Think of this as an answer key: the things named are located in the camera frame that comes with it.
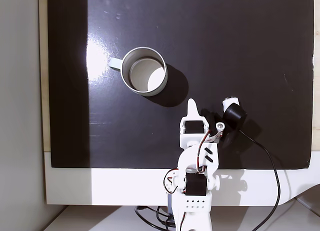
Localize black camera cable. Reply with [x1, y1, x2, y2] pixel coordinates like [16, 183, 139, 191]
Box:
[238, 128, 281, 231]

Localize black camera box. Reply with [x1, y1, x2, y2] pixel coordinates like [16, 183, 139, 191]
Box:
[221, 103, 249, 149]

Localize black cable bundle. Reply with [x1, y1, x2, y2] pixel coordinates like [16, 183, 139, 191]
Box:
[134, 205, 177, 229]

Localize black table mat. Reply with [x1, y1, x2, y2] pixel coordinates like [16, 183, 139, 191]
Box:
[46, 0, 315, 171]

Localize white ceramic mug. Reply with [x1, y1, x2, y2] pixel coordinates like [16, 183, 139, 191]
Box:
[107, 46, 168, 97]

